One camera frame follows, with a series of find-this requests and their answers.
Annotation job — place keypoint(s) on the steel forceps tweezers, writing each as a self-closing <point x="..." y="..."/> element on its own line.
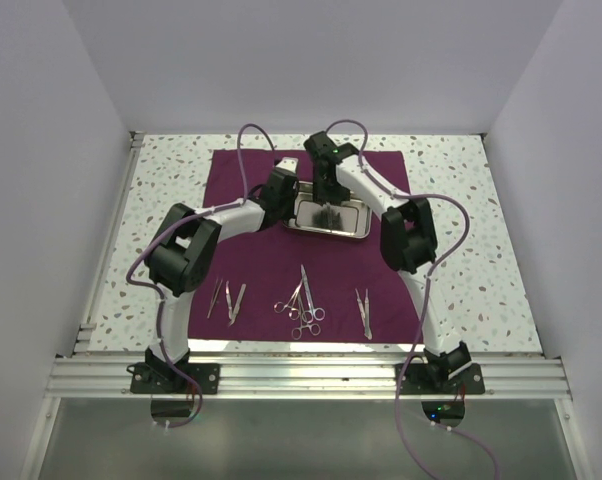
<point x="214" y="296"/>

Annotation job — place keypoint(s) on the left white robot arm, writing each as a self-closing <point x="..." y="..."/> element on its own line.
<point x="182" y="254"/>

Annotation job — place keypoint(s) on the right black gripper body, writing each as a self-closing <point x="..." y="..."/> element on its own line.
<point x="328" y="190"/>

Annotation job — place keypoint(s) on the steel hemostat forceps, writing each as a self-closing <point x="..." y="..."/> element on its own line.
<point x="290" y="300"/>
<point x="306" y="323"/>

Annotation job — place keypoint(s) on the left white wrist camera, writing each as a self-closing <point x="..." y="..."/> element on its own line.
<point x="288" y="165"/>

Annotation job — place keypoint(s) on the steel instrument tray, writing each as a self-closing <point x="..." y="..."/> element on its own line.
<point x="351" y="219"/>

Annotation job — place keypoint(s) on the curved tip steel tweezers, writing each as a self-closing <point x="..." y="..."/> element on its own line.
<point x="234" y="305"/>

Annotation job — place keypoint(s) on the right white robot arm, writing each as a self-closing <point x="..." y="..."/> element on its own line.
<point x="408" y="244"/>

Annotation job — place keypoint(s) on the aluminium frame rail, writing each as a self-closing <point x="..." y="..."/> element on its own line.
<point x="89" y="425"/>

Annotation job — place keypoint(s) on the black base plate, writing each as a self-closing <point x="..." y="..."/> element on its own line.
<point x="445" y="374"/>
<point x="153" y="375"/>

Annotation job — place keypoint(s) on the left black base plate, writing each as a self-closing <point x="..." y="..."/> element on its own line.
<point x="153" y="375"/>

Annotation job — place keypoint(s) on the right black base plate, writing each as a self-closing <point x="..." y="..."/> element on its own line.
<point x="445" y="374"/>

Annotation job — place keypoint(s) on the purple cloth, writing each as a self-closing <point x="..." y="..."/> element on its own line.
<point x="335" y="267"/>

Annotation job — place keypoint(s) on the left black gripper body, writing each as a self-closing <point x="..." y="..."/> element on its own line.
<point x="287" y="206"/>

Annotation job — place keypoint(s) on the steel surgical scissors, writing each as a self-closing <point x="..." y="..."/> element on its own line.
<point x="317" y="313"/>

